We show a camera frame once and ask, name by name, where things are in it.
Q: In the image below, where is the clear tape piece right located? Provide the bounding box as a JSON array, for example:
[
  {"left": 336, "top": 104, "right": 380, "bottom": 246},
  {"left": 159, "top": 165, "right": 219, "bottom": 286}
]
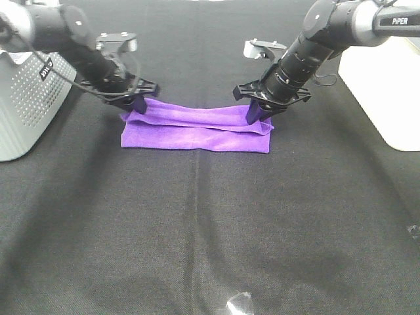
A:
[{"left": 407, "top": 224, "right": 420, "bottom": 242}]

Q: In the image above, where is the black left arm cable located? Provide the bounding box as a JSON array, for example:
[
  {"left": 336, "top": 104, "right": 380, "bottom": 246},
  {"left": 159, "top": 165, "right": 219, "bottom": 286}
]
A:
[{"left": 31, "top": 49, "right": 142, "bottom": 98}]

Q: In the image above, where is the white plastic storage box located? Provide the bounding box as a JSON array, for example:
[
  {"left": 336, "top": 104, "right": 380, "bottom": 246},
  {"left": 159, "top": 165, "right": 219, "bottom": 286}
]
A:
[{"left": 339, "top": 37, "right": 419, "bottom": 152}]

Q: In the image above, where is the purple microfiber towel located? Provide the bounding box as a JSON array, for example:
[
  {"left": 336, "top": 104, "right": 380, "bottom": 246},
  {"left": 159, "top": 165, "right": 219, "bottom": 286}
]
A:
[{"left": 120, "top": 98, "right": 274, "bottom": 154}]

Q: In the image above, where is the grey perforated laundry basket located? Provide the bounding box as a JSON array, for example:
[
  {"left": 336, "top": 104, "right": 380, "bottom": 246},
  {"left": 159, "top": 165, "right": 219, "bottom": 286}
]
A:
[{"left": 1, "top": 50, "right": 76, "bottom": 161}]

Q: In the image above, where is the clear tape piece front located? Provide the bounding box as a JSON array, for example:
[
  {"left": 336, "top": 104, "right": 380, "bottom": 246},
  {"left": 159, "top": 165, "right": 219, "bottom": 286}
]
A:
[{"left": 216, "top": 292, "right": 255, "bottom": 315}]

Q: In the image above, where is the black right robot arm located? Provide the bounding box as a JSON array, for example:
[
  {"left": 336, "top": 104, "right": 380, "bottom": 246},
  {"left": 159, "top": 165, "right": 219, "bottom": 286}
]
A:
[{"left": 233, "top": 0, "right": 419, "bottom": 124}]

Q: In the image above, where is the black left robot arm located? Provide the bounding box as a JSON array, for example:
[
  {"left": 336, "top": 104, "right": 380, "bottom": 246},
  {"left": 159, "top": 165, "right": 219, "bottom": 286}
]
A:
[{"left": 1, "top": 1, "right": 159, "bottom": 114}]

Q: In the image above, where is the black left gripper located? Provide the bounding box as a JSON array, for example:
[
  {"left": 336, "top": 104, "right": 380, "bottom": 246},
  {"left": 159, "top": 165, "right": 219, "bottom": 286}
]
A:
[{"left": 104, "top": 79, "right": 159, "bottom": 114}]

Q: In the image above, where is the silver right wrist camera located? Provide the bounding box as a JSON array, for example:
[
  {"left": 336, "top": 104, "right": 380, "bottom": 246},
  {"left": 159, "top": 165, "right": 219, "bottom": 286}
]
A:
[{"left": 243, "top": 38, "right": 287, "bottom": 62}]

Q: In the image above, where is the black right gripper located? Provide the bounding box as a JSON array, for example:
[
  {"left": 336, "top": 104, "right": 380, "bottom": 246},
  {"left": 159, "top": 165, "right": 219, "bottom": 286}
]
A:
[{"left": 232, "top": 81, "right": 312, "bottom": 125}]

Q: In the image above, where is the clear tape piece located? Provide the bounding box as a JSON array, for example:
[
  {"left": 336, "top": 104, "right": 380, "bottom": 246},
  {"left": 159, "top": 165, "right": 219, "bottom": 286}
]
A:
[
  {"left": 216, "top": 292, "right": 255, "bottom": 315},
  {"left": 407, "top": 224, "right": 420, "bottom": 242}
]

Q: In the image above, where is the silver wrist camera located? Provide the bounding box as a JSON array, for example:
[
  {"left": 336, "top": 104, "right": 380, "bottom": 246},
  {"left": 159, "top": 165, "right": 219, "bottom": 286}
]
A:
[
  {"left": 243, "top": 38, "right": 287, "bottom": 62},
  {"left": 96, "top": 31, "right": 138, "bottom": 53}
]

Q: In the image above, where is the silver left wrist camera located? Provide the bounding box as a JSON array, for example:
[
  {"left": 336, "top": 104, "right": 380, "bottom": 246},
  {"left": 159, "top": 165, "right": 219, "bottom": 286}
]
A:
[{"left": 96, "top": 31, "right": 138, "bottom": 53}]

